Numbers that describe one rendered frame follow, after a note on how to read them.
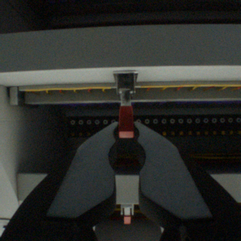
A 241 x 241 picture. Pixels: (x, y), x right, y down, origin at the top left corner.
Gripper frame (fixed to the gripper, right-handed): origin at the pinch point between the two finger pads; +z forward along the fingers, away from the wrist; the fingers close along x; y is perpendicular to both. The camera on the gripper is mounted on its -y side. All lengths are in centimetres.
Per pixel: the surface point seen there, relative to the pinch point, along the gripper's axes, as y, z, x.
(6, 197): 14.7, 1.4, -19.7
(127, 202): 14.9, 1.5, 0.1
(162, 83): -1.4, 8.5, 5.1
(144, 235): 37.1, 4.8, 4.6
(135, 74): -3.2, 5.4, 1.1
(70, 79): -2.6, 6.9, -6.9
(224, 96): 0.5, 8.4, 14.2
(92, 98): 0.7, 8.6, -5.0
